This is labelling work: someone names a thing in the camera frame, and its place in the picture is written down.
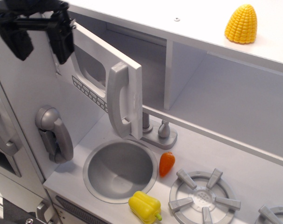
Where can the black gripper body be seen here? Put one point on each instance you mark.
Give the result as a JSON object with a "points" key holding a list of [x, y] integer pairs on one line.
{"points": [[37, 15]]}

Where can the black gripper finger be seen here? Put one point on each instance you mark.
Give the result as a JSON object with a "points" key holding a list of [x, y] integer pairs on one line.
{"points": [[60, 35], [17, 39]]}

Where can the white toy microwave door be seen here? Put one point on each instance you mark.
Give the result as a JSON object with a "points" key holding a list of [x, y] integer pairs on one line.
{"points": [[122, 97]]}

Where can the white toy kitchen cabinet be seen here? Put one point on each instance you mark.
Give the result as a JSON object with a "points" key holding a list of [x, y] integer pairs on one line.
{"points": [[224, 99]]}

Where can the silver toy sink bowl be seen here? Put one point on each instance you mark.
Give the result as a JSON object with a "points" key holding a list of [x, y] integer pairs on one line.
{"points": [[115, 170]]}

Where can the silver toy faucet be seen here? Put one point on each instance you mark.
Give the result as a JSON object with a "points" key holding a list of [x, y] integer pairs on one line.
{"points": [[160, 134]]}

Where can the orange toy carrot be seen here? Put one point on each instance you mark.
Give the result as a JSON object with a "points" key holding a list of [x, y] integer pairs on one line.
{"points": [[167, 161]]}

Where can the yellow toy corn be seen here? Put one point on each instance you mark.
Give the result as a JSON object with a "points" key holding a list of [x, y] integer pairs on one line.
{"points": [[242, 25]]}

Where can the yellow toy bell pepper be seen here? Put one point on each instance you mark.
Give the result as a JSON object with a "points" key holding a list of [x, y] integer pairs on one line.
{"points": [[145, 207]]}

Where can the silver toy stove burner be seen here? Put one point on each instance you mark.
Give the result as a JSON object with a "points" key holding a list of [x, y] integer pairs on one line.
{"points": [[201, 197]]}

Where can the silver fridge door handle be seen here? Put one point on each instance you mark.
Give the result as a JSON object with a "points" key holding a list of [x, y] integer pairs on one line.
{"points": [[6, 146]]}

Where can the silver toy wall phone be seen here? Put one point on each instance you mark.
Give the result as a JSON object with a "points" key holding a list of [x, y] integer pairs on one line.
{"points": [[54, 134]]}

